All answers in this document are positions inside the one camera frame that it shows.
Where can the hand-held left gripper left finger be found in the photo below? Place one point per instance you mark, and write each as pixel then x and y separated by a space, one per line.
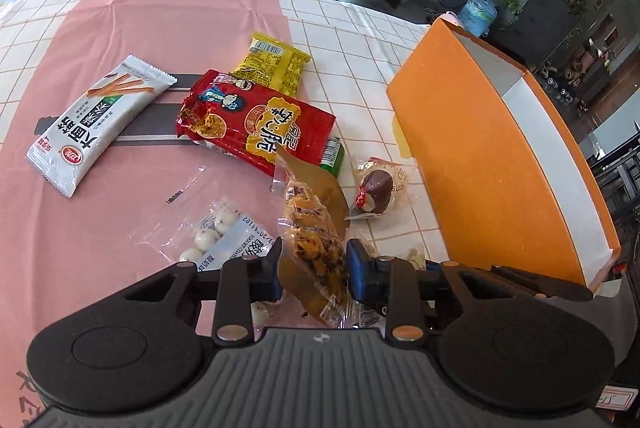
pixel 274 273

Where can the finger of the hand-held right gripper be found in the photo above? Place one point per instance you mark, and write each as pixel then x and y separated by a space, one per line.
pixel 550 285

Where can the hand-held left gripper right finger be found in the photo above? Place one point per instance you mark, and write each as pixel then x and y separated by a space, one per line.
pixel 357 268

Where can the brown pastry snack packet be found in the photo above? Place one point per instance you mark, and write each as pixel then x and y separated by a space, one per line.
pixel 310 228

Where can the small clear snack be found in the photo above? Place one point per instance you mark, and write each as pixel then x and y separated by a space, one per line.
pixel 415 259

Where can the clear packet of white balls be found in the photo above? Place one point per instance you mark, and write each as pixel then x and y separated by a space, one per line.
pixel 210 228

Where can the chocolate snack clear packet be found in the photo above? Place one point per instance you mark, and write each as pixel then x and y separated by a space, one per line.
pixel 375 185

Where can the green sausage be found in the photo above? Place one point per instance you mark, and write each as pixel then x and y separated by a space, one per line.
pixel 334 155

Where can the orange cardboard box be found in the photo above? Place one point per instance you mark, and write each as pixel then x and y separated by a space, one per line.
pixel 475 147

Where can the red snack packet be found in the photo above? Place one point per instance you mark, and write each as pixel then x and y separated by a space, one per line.
pixel 260 122

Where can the pink printed cloth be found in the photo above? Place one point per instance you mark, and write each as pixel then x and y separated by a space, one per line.
pixel 100 218

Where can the yellow snack packet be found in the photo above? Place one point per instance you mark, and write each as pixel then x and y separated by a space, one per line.
pixel 272 62

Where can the white checked tablecloth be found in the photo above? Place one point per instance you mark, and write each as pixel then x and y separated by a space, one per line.
pixel 350 57

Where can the white stick snack packet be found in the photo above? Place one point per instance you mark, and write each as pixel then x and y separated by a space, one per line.
pixel 95 127

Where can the dark cabinet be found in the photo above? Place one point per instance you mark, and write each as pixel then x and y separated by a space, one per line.
pixel 545 22

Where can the pink heater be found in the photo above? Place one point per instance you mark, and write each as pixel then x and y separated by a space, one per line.
pixel 450 16

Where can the blue water jug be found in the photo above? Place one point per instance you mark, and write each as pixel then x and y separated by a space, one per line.
pixel 477 15

